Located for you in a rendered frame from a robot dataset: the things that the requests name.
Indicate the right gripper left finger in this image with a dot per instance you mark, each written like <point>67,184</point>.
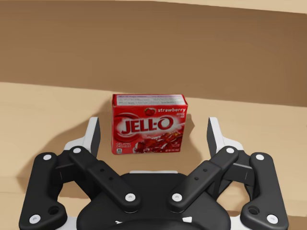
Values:
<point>96,172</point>

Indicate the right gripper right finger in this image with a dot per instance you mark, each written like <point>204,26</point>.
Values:
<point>211,171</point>

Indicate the pale wooden shelf unit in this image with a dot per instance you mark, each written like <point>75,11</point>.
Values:
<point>153,55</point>

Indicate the red and white carton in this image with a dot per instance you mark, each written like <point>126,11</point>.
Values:
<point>148,124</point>

